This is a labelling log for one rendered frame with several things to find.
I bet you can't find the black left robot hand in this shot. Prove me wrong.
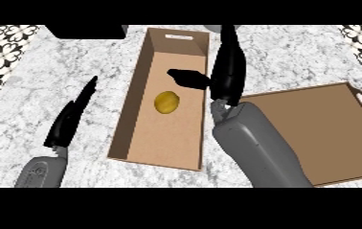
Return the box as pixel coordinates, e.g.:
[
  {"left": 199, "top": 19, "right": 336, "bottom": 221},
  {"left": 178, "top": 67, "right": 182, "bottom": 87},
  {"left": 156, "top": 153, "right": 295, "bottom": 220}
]
[{"left": 44, "top": 75, "right": 100, "bottom": 149}]

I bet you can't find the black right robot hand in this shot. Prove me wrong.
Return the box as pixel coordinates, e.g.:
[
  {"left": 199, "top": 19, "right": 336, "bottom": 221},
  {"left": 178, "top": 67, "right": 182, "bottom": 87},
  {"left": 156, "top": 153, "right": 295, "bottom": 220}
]
[{"left": 166, "top": 25, "right": 249, "bottom": 102}]

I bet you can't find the yellow lemon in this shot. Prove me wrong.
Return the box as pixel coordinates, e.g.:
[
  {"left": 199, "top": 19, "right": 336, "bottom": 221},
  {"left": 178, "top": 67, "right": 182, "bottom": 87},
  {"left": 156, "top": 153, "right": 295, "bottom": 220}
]
[{"left": 153, "top": 90, "right": 182, "bottom": 115}]

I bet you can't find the long narrow cardboard box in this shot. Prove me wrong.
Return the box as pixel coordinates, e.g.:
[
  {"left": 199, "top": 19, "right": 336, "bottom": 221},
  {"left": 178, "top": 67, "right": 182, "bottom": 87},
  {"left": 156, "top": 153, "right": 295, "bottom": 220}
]
[{"left": 107, "top": 27, "right": 213, "bottom": 172}]

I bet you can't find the wide shallow cardboard box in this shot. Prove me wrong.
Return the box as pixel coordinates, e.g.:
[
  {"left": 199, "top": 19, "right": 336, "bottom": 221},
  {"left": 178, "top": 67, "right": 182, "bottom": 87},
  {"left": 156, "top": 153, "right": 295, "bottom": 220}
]
[{"left": 240, "top": 81, "right": 362, "bottom": 188}]

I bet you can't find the grey round object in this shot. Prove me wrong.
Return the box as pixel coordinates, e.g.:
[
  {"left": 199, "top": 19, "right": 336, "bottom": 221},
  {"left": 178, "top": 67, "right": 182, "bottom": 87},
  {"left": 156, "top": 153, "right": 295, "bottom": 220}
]
[{"left": 203, "top": 25, "right": 224, "bottom": 34}]

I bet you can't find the black appliance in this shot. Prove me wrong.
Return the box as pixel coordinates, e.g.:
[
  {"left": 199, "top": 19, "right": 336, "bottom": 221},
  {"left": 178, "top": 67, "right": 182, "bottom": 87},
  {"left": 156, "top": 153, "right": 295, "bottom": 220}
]
[{"left": 45, "top": 25, "right": 131, "bottom": 40}]

